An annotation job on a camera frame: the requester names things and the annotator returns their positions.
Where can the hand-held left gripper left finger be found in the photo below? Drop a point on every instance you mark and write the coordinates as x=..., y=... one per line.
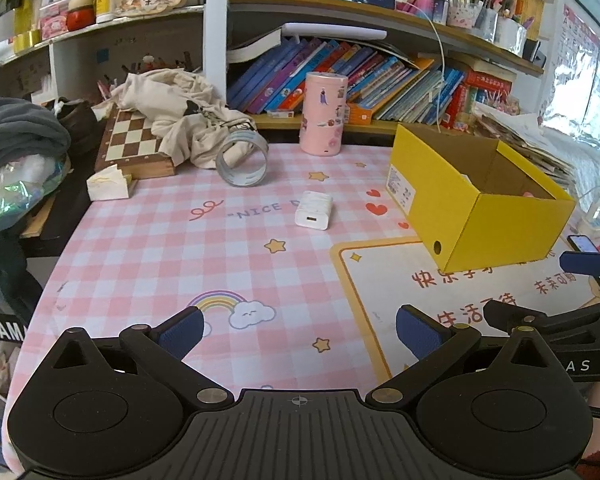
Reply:
x=180, y=332

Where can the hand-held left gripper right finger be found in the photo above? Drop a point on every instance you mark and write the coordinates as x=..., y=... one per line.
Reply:
x=420, y=332

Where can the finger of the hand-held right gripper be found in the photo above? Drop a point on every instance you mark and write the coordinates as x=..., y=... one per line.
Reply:
x=582, y=262
x=580, y=317

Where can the yellow cardboard box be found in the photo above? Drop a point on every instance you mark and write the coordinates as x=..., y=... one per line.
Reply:
x=505, y=230

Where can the black smartphone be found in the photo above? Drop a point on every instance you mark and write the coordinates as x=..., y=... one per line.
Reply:
x=582, y=244

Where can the white power strip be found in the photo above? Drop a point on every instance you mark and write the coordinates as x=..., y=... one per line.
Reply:
x=595, y=224

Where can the pink checked table mat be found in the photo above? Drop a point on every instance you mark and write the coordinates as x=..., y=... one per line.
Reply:
x=180, y=240

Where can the stack of papers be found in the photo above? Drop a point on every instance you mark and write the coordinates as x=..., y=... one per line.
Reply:
x=525, y=145

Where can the white charger plug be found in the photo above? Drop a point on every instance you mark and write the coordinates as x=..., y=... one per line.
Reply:
x=314, y=210

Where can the white tissue block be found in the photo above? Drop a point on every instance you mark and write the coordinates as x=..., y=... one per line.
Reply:
x=107, y=185

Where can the clear tape roll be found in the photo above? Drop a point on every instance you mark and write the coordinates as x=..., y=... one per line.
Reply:
x=225, y=170

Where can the dark cloth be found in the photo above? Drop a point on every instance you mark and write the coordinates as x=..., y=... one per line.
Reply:
x=5, y=270

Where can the wooden chessboard box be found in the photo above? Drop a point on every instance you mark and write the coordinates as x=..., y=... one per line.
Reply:
x=130, y=141

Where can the iridescent plastic bag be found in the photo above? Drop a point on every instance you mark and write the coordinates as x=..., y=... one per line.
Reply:
x=10, y=197

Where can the small black stand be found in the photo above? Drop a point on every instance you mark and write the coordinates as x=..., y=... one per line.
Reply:
x=532, y=51

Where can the dark brown bag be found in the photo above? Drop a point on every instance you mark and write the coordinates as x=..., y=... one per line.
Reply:
x=82, y=127

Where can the beige cloth bag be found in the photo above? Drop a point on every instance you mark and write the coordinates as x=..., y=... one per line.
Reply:
x=180, y=105

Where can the white pen holder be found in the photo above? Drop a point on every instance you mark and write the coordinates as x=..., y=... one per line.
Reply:
x=511, y=37

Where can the pink sticker-covered canister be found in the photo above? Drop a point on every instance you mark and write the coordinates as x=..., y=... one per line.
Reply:
x=322, y=115

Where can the row of colourful books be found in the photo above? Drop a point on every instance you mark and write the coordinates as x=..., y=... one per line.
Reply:
x=380, y=80

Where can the grey folded cloth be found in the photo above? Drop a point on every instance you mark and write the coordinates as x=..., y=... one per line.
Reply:
x=15, y=135

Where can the pink pen cup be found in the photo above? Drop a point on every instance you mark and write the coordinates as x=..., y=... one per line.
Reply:
x=462, y=12

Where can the thick grey-edged book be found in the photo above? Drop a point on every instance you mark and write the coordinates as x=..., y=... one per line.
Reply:
x=252, y=47

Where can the white wooden bookshelf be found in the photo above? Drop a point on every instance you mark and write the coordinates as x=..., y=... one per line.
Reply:
x=215, y=35

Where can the white lamp bar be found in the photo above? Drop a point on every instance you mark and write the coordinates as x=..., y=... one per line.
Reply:
x=335, y=31

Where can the red round doll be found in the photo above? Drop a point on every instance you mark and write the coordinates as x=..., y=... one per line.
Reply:
x=80, y=15

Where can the pink tin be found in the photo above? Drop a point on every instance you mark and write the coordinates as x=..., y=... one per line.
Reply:
x=54, y=21

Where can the alphabet wall poster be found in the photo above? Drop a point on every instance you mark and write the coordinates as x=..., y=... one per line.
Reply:
x=577, y=35

